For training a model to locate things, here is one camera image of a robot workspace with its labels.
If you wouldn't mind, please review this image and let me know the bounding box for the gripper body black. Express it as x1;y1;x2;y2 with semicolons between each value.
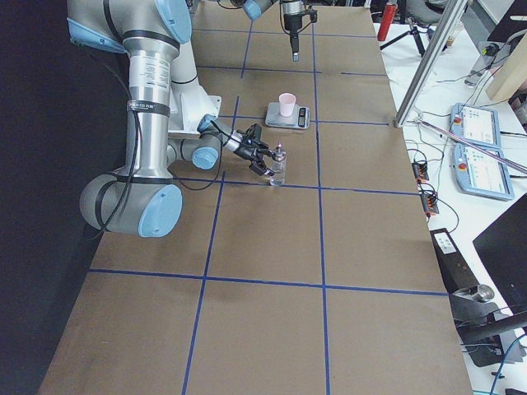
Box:
230;137;268;164
282;12;303;35

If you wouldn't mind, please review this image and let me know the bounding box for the clear glass sauce bottle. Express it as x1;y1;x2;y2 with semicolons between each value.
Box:
269;142;287;186

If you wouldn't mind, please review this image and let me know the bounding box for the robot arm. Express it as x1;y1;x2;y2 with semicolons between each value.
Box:
68;1;272;238
217;0;317;63

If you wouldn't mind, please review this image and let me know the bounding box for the silver digital kitchen scale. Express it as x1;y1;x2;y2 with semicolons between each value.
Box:
264;102;310;130

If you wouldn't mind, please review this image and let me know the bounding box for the red cylinder bottle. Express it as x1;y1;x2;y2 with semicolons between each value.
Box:
377;1;398;42

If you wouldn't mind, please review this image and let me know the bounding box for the black tripod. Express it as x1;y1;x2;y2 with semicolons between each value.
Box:
380;17;433;57

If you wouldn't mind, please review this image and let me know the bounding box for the brown paper table cover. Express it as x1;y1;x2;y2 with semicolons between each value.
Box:
40;2;472;394

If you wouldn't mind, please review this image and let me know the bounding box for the orange connector block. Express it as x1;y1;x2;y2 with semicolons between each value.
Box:
412;161;429;184
419;189;439;218

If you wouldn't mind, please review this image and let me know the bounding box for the upper teach pendant tablet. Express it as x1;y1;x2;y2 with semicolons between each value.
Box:
450;103;501;148

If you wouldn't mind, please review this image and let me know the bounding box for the teach pendant tablet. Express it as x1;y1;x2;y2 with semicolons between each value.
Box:
450;103;501;148
453;143;515;201

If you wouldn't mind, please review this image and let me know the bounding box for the lower teach pendant tablet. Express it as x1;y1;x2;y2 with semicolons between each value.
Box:
453;143;515;201

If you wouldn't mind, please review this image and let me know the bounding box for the wooden board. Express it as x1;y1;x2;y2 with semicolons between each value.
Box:
485;0;527;103

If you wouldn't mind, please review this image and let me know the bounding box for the black box with label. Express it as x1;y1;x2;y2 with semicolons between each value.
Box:
430;228;479;294

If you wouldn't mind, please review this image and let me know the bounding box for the black monitor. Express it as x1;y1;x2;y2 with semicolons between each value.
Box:
473;196;526;312

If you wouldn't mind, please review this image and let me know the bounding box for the black clamp stand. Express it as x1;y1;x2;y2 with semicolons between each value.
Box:
449;284;526;367

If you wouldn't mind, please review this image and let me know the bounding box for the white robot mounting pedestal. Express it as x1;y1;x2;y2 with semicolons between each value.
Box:
164;36;222;137

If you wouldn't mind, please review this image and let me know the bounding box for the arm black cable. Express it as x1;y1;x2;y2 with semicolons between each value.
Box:
84;61;256;242

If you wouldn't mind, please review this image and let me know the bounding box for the aluminium frame post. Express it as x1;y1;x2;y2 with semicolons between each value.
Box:
394;0;469;128

